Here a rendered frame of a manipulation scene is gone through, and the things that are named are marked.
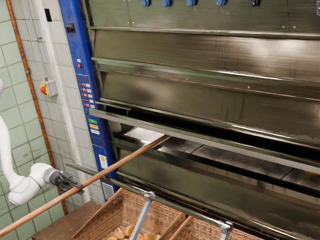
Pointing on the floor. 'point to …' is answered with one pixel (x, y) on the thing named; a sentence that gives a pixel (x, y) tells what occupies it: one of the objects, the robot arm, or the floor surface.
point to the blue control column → (75, 40)
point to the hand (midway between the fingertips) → (77, 187)
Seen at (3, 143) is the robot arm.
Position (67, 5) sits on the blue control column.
